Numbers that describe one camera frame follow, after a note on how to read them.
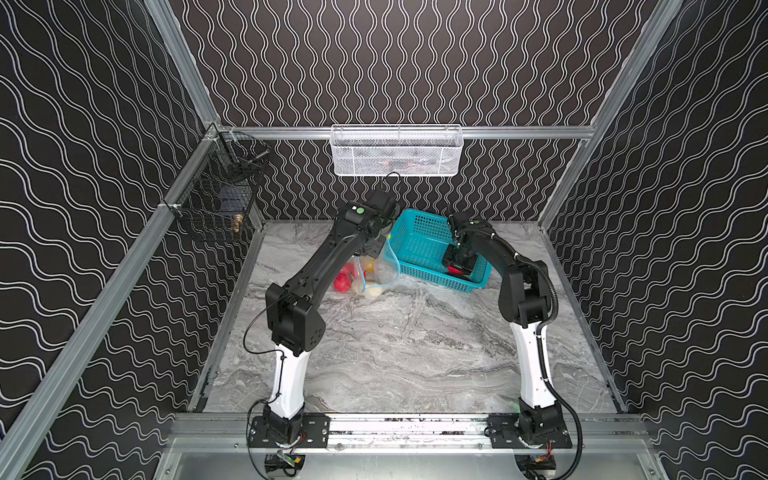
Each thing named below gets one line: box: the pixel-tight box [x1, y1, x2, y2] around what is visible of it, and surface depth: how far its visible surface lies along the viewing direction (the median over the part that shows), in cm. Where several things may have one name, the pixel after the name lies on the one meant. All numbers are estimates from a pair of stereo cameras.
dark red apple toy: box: [334, 270, 352, 293], surface depth 100 cm
